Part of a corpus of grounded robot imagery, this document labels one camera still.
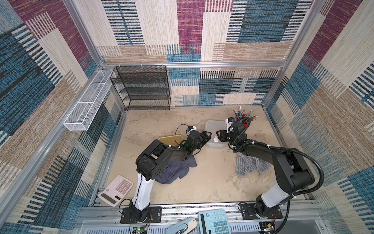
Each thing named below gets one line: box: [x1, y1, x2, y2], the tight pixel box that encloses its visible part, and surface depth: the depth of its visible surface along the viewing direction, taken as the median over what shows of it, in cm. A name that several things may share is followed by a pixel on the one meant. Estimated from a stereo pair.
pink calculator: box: [97, 174, 134, 207], surface depth 81 cm
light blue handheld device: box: [166, 217, 198, 234], surface depth 69 cm
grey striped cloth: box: [235, 151, 272, 177], surface depth 89 cm
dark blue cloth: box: [155, 156, 198, 184], surface depth 87 cm
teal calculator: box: [198, 208, 232, 234], surface depth 71 cm
